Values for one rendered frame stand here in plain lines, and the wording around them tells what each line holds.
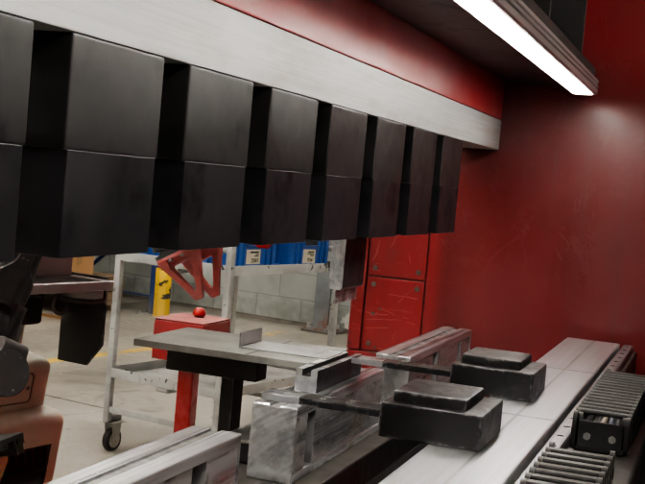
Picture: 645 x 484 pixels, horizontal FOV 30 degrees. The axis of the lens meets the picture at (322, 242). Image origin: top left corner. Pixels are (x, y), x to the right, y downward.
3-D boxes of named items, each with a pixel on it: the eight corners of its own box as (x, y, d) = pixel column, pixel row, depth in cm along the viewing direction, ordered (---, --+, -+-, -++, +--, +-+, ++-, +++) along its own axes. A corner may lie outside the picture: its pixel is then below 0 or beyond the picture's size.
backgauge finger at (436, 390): (284, 399, 143) (287, 357, 142) (500, 432, 134) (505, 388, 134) (246, 415, 131) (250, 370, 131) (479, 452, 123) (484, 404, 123)
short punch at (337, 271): (348, 298, 175) (354, 232, 174) (361, 300, 174) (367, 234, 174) (326, 302, 165) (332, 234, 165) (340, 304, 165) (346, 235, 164)
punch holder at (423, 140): (378, 229, 199) (388, 129, 198) (428, 233, 196) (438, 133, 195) (351, 229, 185) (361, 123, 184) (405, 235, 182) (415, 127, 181)
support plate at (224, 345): (186, 333, 188) (187, 326, 187) (346, 355, 179) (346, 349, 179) (132, 345, 170) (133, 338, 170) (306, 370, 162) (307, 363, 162)
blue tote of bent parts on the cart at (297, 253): (242, 257, 582) (245, 221, 581) (330, 269, 557) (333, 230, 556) (198, 258, 551) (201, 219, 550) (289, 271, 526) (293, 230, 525)
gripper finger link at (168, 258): (233, 287, 177) (209, 229, 178) (212, 291, 170) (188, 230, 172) (195, 305, 179) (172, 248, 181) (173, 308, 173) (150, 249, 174)
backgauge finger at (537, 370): (366, 365, 175) (369, 330, 175) (544, 390, 167) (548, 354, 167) (341, 375, 164) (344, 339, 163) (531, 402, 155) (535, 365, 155)
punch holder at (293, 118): (239, 234, 142) (250, 95, 141) (306, 242, 140) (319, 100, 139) (185, 237, 128) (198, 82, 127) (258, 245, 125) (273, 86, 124)
